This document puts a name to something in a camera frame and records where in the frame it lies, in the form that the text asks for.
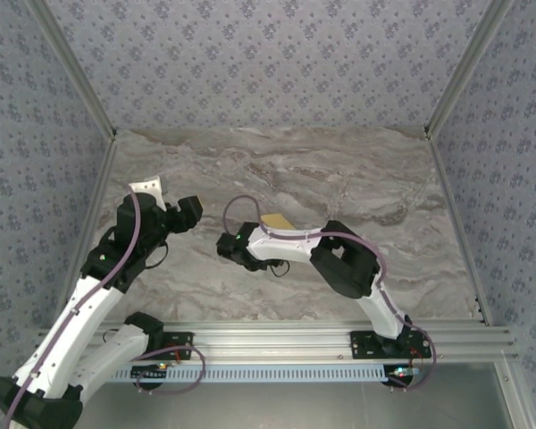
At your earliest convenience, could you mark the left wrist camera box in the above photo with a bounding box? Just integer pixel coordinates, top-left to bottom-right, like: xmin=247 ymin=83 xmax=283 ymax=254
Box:
xmin=117 ymin=175 xmax=167 ymax=233

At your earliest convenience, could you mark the slotted white cable duct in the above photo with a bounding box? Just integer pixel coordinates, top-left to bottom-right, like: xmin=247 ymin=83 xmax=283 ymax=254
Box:
xmin=109 ymin=364 xmax=393 ymax=384

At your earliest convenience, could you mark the wrist thin black cable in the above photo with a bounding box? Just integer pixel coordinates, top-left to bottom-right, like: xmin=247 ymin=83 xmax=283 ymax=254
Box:
xmin=146 ymin=240 xmax=170 ymax=270
xmin=267 ymin=258 xmax=292 ymax=277

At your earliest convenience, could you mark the aluminium cross rail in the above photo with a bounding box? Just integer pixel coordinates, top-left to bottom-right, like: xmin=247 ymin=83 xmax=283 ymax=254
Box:
xmin=29 ymin=317 xmax=520 ymax=364

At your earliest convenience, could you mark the left wrist thin black cable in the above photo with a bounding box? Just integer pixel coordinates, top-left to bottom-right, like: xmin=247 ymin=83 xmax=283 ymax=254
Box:
xmin=146 ymin=240 xmax=170 ymax=270

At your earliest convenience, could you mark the aluminium frame leg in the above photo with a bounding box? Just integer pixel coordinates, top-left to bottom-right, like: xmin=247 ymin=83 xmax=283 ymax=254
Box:
xmin=499 ymin=360 xmax=535 ymax=429

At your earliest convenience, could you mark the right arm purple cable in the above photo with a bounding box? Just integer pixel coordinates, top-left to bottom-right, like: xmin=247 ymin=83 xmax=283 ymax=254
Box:
xmin=222 ymin=195 xmax=440 ymax=393

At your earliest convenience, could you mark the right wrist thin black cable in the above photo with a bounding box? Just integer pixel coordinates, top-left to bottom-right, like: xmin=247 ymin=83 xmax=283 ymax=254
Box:
xmin=267 ymin=258 xmax=292 ymax=277

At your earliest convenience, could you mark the aluminium side rail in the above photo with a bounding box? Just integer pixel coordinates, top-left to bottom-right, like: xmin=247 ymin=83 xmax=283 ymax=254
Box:
xmin=425 ymin=129 xmax=495 ymax=328
xmin=51 ymin=133 xmax=120 ymax=330

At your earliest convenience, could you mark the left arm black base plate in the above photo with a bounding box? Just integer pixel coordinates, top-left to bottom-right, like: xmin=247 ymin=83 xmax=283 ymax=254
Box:
xmin=158 ymin=331 xmax=195 ymax=361

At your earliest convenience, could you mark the yellow paper sheet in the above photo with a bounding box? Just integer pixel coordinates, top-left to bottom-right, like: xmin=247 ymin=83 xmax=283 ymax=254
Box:
xmin=259 ymin=213 xmax=295 ymax=231

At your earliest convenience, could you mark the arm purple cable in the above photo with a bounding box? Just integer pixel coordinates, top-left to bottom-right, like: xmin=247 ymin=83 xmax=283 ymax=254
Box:
xmin=222 ymin=195 xmax=440 ymax=393
xmin=2 ymin=191 xmax=206 ymax=429

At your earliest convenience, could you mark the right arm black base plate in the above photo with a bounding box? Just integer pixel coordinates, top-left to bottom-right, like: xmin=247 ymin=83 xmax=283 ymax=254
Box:
xmin=348 ymin=330 xmax=431 ymax=360

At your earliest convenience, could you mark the aluminium frame post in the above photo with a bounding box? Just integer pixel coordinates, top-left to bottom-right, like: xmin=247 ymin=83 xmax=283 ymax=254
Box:
xmin=423 ymin=0 xmax=517 ymax=140
xmin=25 ymin=0 xmax=120 ymax=143

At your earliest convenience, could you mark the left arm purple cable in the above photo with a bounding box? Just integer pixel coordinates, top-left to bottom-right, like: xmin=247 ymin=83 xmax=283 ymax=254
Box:
xmin=2 ymin=191 xmax=206 ymax=429

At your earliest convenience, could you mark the grey metal sheet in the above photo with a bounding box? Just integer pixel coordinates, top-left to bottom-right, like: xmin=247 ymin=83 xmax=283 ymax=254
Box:
xmin=78 ymin=382 xmax=515 ymax=429

